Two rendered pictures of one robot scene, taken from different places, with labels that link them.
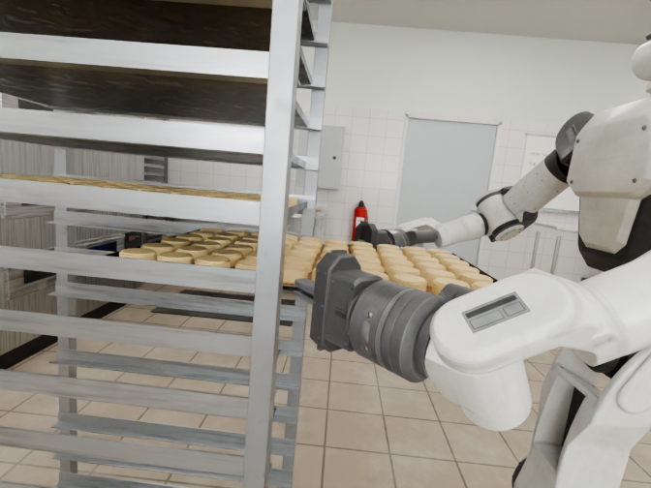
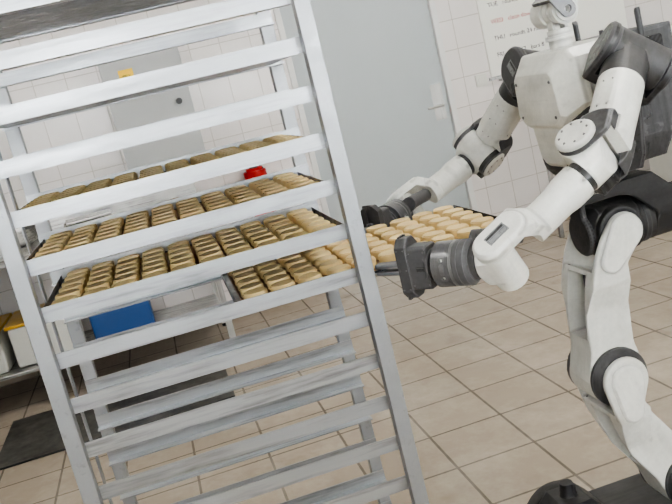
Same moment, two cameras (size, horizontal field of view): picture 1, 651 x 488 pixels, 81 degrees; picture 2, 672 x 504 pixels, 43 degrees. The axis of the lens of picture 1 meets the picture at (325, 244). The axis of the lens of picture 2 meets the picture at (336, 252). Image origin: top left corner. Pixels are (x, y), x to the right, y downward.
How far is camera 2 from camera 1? 1.20 m
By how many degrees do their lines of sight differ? 13
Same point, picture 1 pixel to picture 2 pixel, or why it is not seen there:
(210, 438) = not seen: hidden behind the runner
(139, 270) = (276, 298)
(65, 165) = not seen: hidden behind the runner
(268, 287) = (368, 273)
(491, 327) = (497, 240)
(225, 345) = (347, 325)
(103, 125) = (226, 213)
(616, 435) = (613, 293)
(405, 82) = not seen: outside the picture
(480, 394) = (503, 271)
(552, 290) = (514, 216)
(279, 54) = (332, 137)
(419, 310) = (464, 247)
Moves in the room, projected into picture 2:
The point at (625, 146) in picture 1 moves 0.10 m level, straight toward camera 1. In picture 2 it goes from (543, 93) to (537, 98)
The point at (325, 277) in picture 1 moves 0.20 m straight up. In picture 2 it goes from (403, 253) to (379, 150)
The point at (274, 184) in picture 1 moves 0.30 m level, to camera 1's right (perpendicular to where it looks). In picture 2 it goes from (353, 211) to (495, 170)
